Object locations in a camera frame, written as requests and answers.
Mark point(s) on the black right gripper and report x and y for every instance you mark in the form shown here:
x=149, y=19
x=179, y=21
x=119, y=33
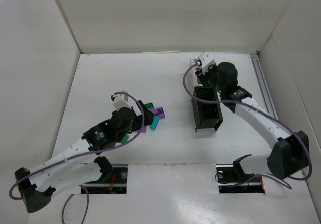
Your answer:
x=205, y=78

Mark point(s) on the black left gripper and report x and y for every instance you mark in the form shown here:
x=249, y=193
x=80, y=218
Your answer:
x=144, y=114

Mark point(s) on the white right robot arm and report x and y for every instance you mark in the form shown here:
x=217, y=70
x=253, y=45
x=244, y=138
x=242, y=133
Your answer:
x=290, y=150

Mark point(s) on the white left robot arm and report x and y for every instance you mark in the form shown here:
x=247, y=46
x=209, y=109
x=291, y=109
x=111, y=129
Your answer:
x=80, y=163

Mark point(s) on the green sloped lego brick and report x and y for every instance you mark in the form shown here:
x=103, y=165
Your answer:
x=125, y=139

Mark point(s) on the purple rounded lego brick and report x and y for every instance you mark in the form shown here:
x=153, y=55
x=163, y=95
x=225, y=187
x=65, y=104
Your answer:
x=143, y=129

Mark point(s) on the dark green studded lego brick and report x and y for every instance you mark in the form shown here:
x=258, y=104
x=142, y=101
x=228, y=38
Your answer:
x=149, y=105

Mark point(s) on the white double-bin container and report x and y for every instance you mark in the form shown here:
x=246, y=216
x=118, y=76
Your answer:
x=192, y=79

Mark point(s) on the teal long lego brick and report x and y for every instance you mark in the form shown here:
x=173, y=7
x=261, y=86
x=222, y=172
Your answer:
x=155, y=122

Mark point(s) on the purple oval lego piece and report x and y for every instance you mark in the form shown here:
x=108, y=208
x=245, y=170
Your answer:
x=153, y=110

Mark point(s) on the purple square lego brick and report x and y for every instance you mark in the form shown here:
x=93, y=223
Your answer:
x=160, y=112

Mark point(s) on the black double-bin container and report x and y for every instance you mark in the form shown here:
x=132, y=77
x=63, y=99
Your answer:
x=206, y=116

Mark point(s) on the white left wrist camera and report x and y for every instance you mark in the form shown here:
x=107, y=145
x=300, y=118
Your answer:
x=120, y=101

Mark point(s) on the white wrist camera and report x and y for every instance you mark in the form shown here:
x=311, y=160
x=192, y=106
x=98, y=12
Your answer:
x=205, y=60
x=120, y=101

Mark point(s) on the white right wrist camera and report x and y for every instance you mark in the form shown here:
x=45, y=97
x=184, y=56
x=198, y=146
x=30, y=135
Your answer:
x=205, y=60

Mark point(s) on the aluminium rail at table edge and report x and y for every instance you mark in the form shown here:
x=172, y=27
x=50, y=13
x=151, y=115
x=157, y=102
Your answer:
x=267, y=98

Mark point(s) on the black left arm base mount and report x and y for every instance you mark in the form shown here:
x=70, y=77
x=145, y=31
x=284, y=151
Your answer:
x=112, y=180

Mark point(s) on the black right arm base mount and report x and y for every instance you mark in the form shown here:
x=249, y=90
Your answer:
x=233, y=180

